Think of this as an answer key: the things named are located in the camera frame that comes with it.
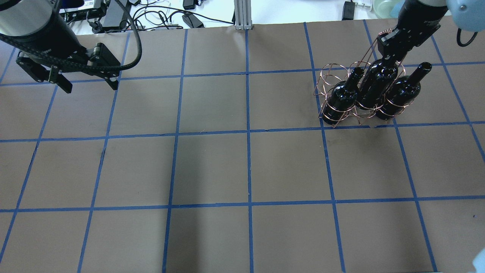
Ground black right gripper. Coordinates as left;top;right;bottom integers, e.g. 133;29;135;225
377;0;448;62

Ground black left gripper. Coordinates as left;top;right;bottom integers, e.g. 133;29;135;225
15;13;120;94

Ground dark glass wine bottle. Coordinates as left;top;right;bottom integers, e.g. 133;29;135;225
356;56;398;110

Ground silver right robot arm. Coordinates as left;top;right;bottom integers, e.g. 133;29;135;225
376;0;485;62

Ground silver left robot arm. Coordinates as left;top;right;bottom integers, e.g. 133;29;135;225
0;0;120;94

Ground dark bottle in basket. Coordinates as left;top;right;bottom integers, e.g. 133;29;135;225
375;62;433;120
321;67;365;126

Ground clear bowl with blue sponge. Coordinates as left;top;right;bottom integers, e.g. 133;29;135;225
371;0;405;19

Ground black electronics box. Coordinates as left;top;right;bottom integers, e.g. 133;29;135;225
102;0;128;31

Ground black power adapter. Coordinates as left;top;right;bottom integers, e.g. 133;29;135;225
182;13;205;29

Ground black braided left cable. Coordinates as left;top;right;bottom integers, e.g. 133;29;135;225
0;0;142;72

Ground copper wire wine basket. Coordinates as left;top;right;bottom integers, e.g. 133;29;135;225
315;28;421;127

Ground aluminium frame post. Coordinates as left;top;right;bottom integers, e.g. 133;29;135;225
234;0;253;30

